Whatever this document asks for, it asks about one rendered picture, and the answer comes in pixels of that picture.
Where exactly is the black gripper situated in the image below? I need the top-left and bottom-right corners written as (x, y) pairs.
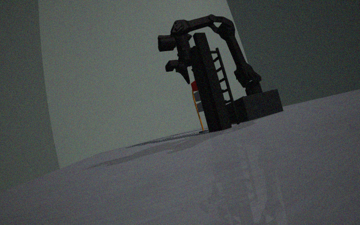
top-left (165, 46), bottom-right (191, 84)

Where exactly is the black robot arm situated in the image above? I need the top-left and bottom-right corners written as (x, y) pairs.
top-left (158, 14), bottom-right (263, 96)

